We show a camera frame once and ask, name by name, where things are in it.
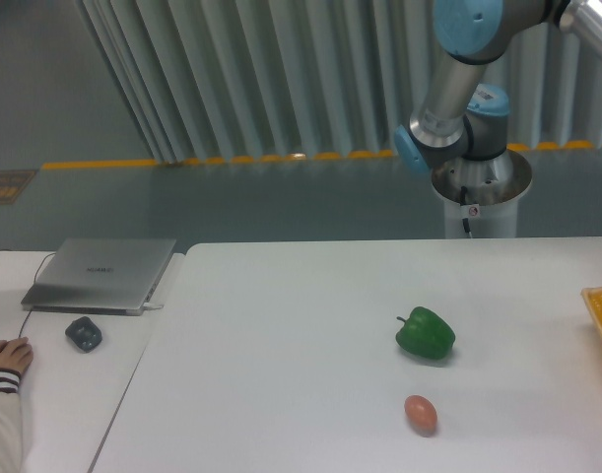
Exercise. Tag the person's hand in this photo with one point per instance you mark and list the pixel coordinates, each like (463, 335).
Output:
(16, 355)

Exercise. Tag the forearm in cream sleeve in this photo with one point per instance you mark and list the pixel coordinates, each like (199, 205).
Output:
(11, 422)

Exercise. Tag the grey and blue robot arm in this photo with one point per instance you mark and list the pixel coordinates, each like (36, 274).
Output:
(459, 133)

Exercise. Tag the green bell pepper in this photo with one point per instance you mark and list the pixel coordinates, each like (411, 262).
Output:
(425, 334)

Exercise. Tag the black power adapter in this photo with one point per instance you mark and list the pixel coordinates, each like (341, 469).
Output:
(84, 334)

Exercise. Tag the silver closed laptop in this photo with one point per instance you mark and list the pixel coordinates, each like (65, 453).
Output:
(101, 276)

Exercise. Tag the brown floor sign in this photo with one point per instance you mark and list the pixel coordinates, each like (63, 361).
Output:
(13, 183)

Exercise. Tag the brown egg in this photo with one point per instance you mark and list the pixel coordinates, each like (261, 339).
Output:
(421, 414)

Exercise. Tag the white corrugated wall panel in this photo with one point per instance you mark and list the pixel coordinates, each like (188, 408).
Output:
(227, 80)

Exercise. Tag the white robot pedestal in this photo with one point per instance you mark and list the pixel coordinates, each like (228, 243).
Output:
(480, 199)

